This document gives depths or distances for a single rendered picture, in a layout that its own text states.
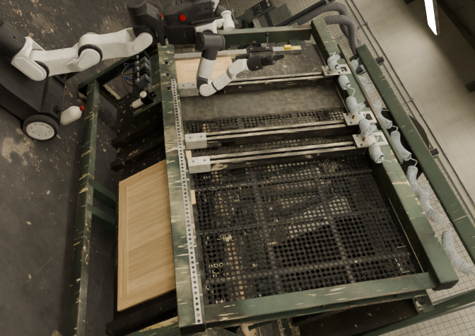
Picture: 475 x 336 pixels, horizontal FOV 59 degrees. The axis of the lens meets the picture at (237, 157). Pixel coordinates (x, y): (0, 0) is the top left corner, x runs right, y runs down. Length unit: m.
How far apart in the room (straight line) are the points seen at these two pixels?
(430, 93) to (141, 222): 6.49
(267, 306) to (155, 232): 0.90
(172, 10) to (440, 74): 6.54
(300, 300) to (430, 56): 7.17
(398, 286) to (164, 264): 1.23
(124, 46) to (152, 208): 1.00
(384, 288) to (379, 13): 8.02
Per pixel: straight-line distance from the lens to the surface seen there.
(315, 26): 3.47
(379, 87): 3.54
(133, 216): 2.78
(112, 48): 2.74
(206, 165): 2.40
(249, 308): 2.02
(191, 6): 2.53
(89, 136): 3.16
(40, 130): 2.94
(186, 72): 3.06
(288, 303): 2.05
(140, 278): 2.55
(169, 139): 2.56
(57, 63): 2.85
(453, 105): 8.12
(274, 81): 2.93
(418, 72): 8.58
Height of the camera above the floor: 1.84
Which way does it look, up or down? 16 degrees down
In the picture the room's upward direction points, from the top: 65 degrees clockwise
